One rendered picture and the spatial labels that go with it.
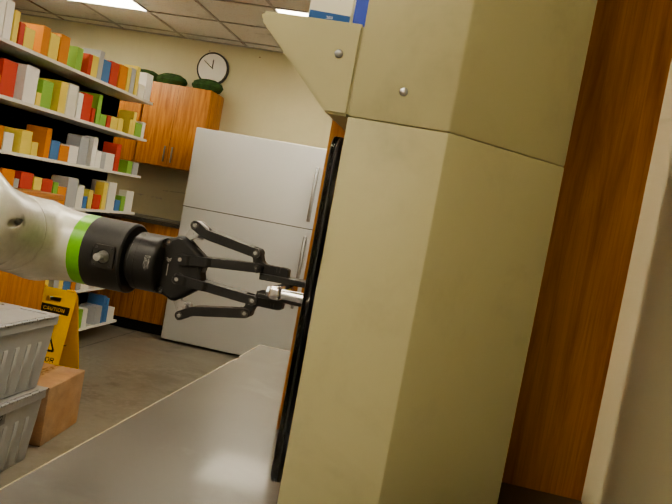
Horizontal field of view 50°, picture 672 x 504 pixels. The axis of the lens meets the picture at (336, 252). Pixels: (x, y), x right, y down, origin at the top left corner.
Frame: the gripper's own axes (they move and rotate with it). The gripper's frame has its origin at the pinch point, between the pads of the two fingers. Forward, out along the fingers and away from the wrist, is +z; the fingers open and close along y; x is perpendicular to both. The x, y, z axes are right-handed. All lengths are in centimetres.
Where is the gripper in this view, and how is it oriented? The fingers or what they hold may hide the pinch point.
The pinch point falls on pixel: (287, 290)
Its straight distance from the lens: 90.5
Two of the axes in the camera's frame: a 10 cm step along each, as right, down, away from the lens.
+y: 1.8, -9.8, -0.5
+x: 1.7, -0.1, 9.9
